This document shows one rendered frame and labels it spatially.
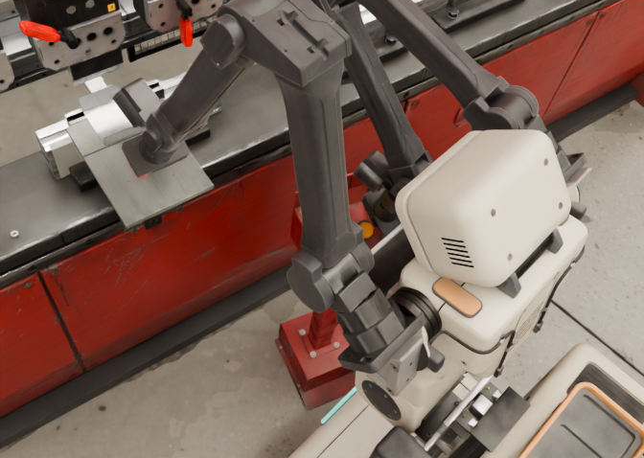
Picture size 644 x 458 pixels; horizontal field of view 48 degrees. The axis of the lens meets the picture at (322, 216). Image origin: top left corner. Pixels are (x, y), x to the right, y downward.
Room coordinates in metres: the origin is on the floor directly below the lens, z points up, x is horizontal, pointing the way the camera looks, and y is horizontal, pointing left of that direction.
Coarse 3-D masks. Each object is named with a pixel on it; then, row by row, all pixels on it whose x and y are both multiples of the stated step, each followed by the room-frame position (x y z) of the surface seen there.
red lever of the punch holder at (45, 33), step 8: (24, 24) 0.79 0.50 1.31; (32, 24) 0.79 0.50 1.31; (40, 24) 0.81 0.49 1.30; (24, 32) 0.78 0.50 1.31; (32, 32) 0.78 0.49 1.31; (40, 32) 0.79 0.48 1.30; (48, 32) 0.80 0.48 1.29; (56, 32) 0.81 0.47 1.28; (64, 32) 0.83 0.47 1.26; (48, 40) 0.79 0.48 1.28; (56, 40) 0.80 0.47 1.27; (64, 40) 0.82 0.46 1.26; (72, 40) 0.82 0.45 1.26; (72, 48) 0.81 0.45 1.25
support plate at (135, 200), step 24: (96, 144) 0.82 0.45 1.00; (120, 144) 0.83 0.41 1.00; (96, 168) 0.76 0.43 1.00; (120, 168) 0.77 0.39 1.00; (168, 168) 0.79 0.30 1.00; (192, 168) 0.80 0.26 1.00; (120, 192) 0.72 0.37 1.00; (144, 192) 0.73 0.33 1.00; (168, 192) 0.74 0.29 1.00; (192, 192) 0.75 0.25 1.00; (120, 216) 0.67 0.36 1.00; (144, 216) 0.68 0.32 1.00
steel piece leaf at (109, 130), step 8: (104, 104) 0.91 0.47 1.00; (112, 104) 0.92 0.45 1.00; (88, 112) 0.89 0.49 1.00; (96, 112) 0.89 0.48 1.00; (104, 112) 0.89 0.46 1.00; (112, 112) 0.90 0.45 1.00; (120, 112) 0.90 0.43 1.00; (88, 120) 0.87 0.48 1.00; (96, 120) 0.87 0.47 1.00; (104, 120) 0.88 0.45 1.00; (112, 120) 0.88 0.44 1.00; (120, 120) 0.88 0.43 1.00; (96, 128) 0.85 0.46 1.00; (104, 128) 0.85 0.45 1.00; (112, 128) 0.86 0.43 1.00; (120, 128) 0.86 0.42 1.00; (128, 128) 0.85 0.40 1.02; (136, 128) 0.86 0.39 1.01; (144, 128) 0.87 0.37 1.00; (104, 136) 0.84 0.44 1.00; (112, 136) 0.83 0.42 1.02; (120, 136) 0.84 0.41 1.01; (104, 144) 0.82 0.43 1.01
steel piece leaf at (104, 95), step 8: (104, 88) 0.93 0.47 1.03; (112, 88) 0.94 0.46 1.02; (120, 88) 0.95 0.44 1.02; (88, 96) 0.91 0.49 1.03; (96, 96) 0.92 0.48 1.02; (104, 96) 0.92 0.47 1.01; (112, 96) 0.93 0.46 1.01; (80, 104) 0.89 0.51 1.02; (88, 104) 0.90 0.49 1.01; (96, 104) 0.91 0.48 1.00
